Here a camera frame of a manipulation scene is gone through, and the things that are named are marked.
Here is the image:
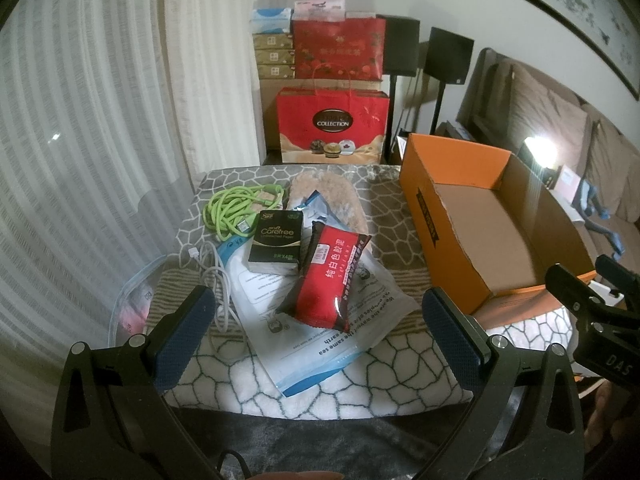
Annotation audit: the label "clear zip pouch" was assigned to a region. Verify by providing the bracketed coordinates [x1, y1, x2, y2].
[107, 255, 167, 347]

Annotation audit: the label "white charger cable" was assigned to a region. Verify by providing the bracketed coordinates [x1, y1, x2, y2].
[182, 240, 245, 334]

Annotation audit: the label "left black speaker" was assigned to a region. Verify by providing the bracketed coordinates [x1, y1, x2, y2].
[376, 14, 420, 162]

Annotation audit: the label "red floral gift box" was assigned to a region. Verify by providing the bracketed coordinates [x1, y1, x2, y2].
[293, 18, 386, 81]

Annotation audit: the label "stacked olive boxes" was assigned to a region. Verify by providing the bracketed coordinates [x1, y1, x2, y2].
[253, 34, 295, 79]

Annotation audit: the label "right black speaker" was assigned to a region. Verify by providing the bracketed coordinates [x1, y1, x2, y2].
[423, 27, 474, 134]

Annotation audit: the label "orange cardboard box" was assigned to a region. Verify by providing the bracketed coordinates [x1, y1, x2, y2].
[399, 133, 596, 328]

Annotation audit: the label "black coffee box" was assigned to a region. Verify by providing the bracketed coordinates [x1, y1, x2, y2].
[247, 209, 303, 275]

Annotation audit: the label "brown sofa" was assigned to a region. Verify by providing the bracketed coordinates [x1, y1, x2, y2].
[458, 48, 639, 272]

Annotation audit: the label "beige fluffy slipper pack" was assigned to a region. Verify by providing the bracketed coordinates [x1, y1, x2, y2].
[286, 169, 369, 234]

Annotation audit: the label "red collection gift bag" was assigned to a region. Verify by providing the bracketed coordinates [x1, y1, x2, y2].
[276, 88, 390, 165]

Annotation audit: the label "white printed plastic bag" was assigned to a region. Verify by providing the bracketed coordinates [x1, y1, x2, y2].
[218, 188, 422, 399]

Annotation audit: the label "pink tissue pack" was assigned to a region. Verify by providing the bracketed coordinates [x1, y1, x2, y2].
[293, 0, 346, 23]

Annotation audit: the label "blue tissue pack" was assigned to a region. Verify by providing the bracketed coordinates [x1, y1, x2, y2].
[250, 8, 293, 35]

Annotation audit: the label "red snack packet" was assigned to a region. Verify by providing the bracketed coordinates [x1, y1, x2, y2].
[276, 221, 371, 333]

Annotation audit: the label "bright portable lamp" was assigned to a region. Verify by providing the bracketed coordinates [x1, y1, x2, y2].
[518, 134, 560, 177]

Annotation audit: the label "pink card box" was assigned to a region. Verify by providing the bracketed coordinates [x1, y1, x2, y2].
[551, 165, 582, 203]

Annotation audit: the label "green cable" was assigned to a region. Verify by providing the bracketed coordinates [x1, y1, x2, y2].
[200, 183, 286, 242]

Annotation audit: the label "black speaker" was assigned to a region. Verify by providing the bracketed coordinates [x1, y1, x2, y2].
[423, 27, 474, 134]
[376, 14, 420, 162]

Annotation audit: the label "white curtain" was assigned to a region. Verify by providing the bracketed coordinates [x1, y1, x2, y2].
[1, 0, 265, 414]

